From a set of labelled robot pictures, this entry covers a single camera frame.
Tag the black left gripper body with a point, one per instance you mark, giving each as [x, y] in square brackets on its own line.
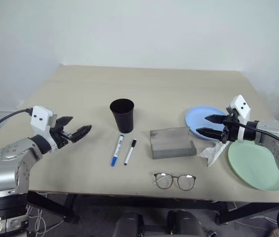
[59, 137]

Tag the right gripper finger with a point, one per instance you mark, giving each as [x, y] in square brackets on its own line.
[211, 133]
[217, 118]

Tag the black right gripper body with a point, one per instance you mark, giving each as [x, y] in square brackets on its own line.
[231, 132]

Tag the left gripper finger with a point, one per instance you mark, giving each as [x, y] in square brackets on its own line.
[65, 121]
[81, 133]

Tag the white tissue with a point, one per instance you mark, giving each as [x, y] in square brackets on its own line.
[213, 153]

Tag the light green plate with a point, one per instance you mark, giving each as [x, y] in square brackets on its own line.
[250, 165]

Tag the white marker with blue cap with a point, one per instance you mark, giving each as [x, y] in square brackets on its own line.
[117, 150]

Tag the grey glasses case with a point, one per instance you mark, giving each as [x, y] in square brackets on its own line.
[171, 148]

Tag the white marker with black cap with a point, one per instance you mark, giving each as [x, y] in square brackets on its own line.
[130, 153]

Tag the round brown-framed glasses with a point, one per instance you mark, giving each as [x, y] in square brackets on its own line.
[162, 181]

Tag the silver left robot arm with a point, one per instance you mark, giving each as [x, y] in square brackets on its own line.
[11, 158]

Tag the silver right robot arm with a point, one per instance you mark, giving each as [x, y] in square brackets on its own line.
[275, 133]

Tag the light blue plate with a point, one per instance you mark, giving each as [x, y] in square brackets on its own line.
[198, 118]

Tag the black plastic cup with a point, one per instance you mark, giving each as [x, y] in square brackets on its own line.
[123, 121]

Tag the dark grey rounded shape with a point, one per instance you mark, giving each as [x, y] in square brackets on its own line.
[127, 224]

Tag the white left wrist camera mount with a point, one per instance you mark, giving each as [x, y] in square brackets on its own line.
[39, 118]

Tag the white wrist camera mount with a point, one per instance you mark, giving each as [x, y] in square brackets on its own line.
[39, 118]
[240, 105]

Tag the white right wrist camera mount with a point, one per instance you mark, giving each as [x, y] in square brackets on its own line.
[240, 105]

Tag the black metal table frame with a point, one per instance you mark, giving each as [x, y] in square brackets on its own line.
[48, 205]

